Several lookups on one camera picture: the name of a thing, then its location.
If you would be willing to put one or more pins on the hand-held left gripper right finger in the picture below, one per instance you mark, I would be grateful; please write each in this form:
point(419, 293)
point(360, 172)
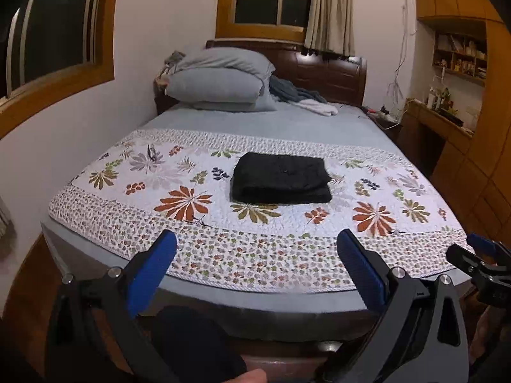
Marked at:
point(361, 267)

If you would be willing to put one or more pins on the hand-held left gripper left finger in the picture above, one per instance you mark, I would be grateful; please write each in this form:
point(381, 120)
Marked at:
point(153, 271)

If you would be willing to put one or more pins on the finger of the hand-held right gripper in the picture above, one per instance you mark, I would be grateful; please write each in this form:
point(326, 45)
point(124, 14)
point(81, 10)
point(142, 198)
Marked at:
point(465, 259)
point(481, 243)

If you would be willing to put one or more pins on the black pants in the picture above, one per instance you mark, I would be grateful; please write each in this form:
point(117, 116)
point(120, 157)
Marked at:
point(279, 175)

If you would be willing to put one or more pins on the floral quilt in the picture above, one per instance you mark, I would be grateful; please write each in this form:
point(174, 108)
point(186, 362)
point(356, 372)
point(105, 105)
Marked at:
point(159, 215)

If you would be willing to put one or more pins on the wooden cabinet unit with shelves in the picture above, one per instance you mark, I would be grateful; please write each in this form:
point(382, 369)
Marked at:
point(483, 135)

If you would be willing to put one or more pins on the wooden desk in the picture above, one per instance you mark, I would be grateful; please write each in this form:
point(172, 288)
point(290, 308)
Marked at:
point(431, 119)

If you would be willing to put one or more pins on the power strip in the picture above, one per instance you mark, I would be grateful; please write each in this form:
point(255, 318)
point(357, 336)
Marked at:
point(381, 115)

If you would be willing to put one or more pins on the white crumpled cloth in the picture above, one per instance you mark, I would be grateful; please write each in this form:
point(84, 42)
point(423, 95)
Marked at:
point(319, 107)

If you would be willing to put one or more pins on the bed with grey sheet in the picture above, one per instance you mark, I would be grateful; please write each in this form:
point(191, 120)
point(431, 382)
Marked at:
point(259, 121)

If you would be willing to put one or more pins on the blue-grey crumpled cloth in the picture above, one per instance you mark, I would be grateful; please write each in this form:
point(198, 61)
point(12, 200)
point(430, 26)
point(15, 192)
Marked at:
point(293, 89)

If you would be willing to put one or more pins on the dark wooden headboard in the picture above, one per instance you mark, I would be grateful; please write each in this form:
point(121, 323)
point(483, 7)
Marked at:
point(331, 75)

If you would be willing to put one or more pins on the grey pillow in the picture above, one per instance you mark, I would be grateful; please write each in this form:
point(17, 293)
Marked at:
point(211, 85)
point(223, 62)

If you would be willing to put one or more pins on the large wooden framed window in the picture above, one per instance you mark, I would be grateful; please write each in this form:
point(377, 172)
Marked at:
point(52, 36)

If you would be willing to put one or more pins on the beige curtain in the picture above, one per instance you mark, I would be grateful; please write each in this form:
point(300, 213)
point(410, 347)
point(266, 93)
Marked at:
point(329, 12)

